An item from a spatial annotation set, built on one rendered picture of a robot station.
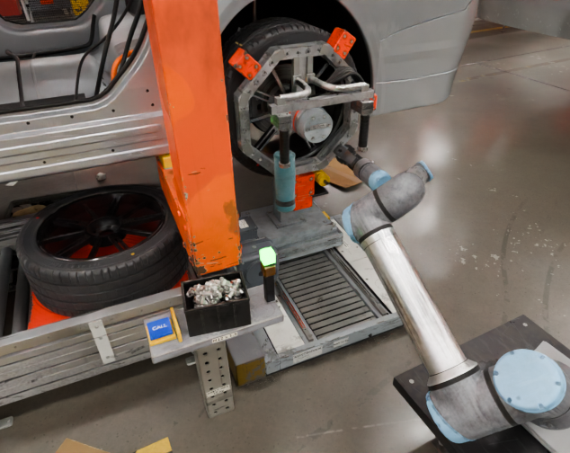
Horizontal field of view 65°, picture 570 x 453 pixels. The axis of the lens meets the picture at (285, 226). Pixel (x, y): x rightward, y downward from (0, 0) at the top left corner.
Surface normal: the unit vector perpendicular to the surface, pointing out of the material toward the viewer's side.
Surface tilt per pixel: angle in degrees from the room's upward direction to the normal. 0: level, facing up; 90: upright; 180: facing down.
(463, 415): 56
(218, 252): 90
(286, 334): 0
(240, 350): 0
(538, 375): 39
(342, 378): 0
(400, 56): 90
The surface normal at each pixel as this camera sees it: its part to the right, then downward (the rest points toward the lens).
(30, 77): 0.29, -0.13
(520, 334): -0.02, -0.82
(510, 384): -0.54, -0.43
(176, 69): 0.40, 0.52
